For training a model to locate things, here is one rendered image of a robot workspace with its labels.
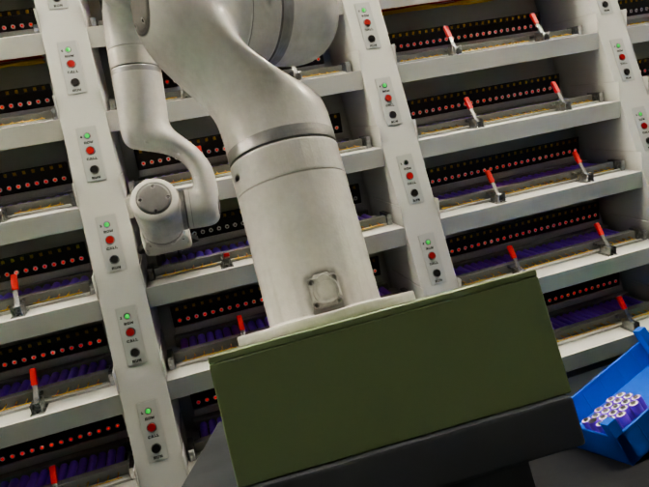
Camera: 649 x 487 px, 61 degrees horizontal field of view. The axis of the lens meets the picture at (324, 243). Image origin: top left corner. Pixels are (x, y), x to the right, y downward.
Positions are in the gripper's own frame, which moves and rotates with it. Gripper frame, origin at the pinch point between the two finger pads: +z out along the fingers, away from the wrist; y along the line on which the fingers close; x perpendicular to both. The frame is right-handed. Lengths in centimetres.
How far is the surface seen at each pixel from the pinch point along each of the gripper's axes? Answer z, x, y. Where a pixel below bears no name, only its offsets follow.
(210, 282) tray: -4.9, 10.6, -6.8
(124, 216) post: -8.4, -7.1, 7.7
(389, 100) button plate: -12, -22, -59
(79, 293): -0.9, 5.2, 20.5
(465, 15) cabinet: 3, -54, -99
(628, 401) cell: -34, 57, -71
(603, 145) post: 1, -3, -124
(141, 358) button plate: -3.6, 22.6, 10.4
